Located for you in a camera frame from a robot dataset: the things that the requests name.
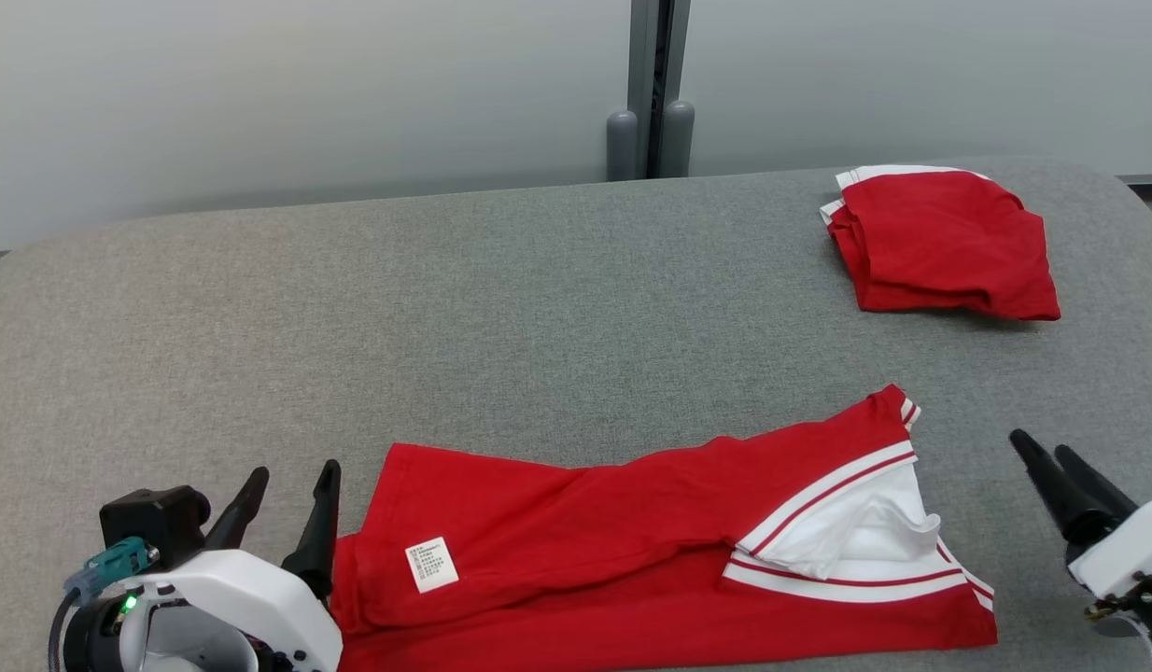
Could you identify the red shorts with white stripe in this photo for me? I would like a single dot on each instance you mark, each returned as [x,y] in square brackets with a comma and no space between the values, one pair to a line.
[949,243]

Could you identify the teal left camera connector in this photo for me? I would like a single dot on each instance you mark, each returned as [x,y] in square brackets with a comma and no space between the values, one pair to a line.
[114,565]

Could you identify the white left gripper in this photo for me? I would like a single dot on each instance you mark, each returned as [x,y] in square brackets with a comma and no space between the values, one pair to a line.
[249,583]

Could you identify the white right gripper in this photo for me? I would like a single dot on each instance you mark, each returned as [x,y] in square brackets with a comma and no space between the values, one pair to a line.
[1136,546]

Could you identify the red jersey with white trim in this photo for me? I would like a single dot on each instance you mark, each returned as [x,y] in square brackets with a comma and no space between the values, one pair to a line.
[585,560]

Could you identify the grey cylindrical post foot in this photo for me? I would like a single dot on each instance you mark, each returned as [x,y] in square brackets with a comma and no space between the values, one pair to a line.
[677,140]
[622,145]

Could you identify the grey partition post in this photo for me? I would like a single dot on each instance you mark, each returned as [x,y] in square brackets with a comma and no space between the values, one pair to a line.
[641,47]

